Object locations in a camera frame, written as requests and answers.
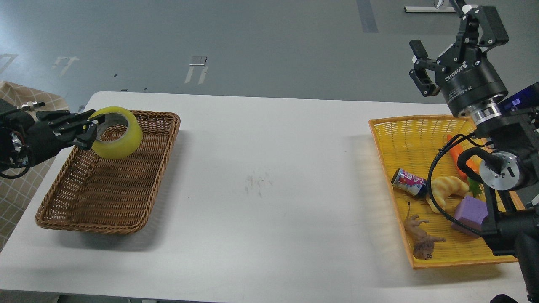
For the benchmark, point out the beige checkered cloth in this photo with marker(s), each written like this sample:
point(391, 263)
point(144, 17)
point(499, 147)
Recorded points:
point(15, 195)

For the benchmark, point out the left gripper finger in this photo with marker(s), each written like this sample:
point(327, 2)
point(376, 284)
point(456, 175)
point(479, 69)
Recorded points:
point(83, 119)
point(85, 137)

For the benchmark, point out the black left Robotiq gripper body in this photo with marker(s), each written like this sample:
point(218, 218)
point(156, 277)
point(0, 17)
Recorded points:
point(49, 135)

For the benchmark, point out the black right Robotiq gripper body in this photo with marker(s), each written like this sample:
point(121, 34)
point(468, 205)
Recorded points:
point(468, 83)

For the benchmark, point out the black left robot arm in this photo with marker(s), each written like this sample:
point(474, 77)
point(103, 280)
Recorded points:
point(14, 122)

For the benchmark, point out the yellow plastic basket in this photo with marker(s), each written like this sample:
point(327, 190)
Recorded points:
point(411, 143)

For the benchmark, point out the brown toy lion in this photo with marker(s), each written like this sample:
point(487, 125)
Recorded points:
point(423, 242)

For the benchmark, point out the purple foam block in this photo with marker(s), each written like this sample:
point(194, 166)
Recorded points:
point(471, 211)

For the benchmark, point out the orange toy carrot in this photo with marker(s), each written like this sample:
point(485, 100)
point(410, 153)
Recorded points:
point(455, 152)

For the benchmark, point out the white stand base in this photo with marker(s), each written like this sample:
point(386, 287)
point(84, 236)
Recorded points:
point(438, 6)

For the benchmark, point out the yellow tape roll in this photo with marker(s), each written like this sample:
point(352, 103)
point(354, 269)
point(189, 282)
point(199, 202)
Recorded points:
point(127, 143)

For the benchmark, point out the toy croissant bread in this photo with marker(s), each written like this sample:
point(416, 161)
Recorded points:
point(442, 188)

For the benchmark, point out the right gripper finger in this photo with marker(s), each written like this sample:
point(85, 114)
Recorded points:
point(423, 64)
point(480, 26)

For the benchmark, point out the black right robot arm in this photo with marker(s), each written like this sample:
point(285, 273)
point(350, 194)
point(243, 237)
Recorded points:
point(511, 164)

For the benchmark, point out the small drink can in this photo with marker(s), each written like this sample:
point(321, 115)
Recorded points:
point(413, 184)

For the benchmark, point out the brown wicker basket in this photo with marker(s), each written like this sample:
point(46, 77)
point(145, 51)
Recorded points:
point(111, 196)

